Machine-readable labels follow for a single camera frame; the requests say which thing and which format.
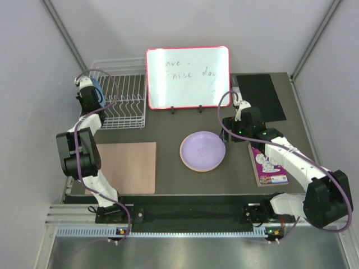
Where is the red framed whiteboard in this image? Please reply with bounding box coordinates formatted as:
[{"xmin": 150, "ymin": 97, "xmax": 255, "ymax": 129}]
[{"xmin": 146, "ymin": 46, "xmax": 231, "ymax": 110}]

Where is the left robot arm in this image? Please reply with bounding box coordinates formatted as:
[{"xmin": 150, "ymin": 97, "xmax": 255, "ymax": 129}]
[{"xmin": 56, "ymin": 77, "xmax": 129, "ymax": 224}]

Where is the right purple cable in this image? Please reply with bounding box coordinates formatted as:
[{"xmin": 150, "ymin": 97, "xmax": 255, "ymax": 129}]
[{"xmin": 218, "ymin": 91, "xmax": 353, "ymax": 243}]

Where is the purple plate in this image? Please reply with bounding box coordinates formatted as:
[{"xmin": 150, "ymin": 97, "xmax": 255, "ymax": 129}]
[{"xmin": 179, "ymin": 131, "xmax": 226, "ymax": 172}]

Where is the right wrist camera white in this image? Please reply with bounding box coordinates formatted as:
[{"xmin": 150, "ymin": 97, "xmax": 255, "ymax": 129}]
[{"xmin": 233, "ymin": 100, "xmax": 251, "ymax": 122}]

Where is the white wire dish rack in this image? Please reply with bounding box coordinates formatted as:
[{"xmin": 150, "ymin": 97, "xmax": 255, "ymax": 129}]
[{"xmin": 89, "ymin": 58, "xmax": 147, "ymax": 130}]

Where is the grey cable duct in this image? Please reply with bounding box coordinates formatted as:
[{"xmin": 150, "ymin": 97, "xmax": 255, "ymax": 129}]
[{"xmin": 56, "ymin": 226, "xmax": 280, "ymax": 239}]

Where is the purple book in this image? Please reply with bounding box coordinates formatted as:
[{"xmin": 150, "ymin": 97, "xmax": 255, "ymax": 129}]
[{"xmin": 248, "ymin": 144, "xmax": 289, "ymax": 187}]

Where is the black notebook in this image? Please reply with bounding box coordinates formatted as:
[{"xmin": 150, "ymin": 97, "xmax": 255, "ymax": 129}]
[{"xmin": 232, "ymin": 74, "xmax": 286, "ymax": 122}]

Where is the black whiteboard stand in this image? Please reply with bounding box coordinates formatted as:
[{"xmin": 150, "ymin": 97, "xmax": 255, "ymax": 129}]
[{"xmin": 170, "ymin": 105, "xmax": 204, "ymax": 115}]

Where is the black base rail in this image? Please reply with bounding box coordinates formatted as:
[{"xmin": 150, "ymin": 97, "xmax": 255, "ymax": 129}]
[{"xmin": 95, "ymin": 194, "xmax": 298, "ymax": 225}]

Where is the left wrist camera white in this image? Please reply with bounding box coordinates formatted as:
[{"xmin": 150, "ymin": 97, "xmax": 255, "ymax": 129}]
[{"xmin": 74, "ymin": 76, "xmax": 93, "ymax": 90}]

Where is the blue plate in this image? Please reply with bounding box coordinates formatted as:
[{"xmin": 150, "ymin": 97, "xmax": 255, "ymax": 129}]
[{"xmin": 90, "ymin": 78, "xmax": 105, "ymax": 107}]

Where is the orange plate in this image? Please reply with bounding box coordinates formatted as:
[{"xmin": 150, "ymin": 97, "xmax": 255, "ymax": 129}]
[{"xmin": 180, "ymin": 152, "xmax": 225, "ymax": 172}]

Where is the pink plate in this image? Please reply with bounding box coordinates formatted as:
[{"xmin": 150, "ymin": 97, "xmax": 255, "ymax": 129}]
[{"xmin": 179, "ymin": 146, "xmax": 226, "ymax": 172}]

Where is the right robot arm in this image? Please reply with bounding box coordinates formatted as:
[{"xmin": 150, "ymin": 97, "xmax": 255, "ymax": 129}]
[{"xmin": 217, "ymin": 107, "xmax": 353, "ymax": 233}]

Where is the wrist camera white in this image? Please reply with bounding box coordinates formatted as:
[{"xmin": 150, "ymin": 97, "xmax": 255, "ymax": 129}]
[
  {"xmin": 74, "ymin": 76, "xmax": 93, "ymax": 90},
  {"xmin": 233, "ymin": 100, "xmax": 251, "ymax": 122}
]

